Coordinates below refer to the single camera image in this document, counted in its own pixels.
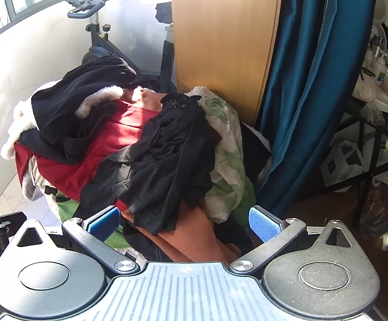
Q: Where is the black ribbed knit garment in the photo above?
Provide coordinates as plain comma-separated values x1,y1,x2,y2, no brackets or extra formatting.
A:
18,56,137,165

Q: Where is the white paper shopping bag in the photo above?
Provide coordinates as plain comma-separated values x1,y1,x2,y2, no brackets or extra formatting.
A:
320,141,364,186

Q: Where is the white fleece blanket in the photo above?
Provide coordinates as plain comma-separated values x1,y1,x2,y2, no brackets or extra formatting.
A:
0,80,124,202

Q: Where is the black metal side table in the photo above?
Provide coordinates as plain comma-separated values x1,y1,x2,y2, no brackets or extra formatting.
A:
311,98,388,225

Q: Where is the black exercise bike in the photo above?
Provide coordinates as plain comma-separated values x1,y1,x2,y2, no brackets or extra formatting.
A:
64,0,176,93

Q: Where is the green white floral garment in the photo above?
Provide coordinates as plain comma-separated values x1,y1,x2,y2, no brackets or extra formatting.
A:
187,86,256,226

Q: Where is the red garment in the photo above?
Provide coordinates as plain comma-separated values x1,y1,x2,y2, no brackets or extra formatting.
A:
14,99,158,203

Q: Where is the wooden wardrobe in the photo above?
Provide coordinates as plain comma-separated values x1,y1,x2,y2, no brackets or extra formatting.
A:
171,0,282,125

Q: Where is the black mesh garment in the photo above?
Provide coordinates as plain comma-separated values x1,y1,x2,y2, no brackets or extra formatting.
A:
75,93,220,235

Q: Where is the rust orange garment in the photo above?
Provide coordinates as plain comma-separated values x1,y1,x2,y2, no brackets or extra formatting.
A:
121,86,242,265

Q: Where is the teal curtain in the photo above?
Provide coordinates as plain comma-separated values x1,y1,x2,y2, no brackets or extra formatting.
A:
256,0,376,215

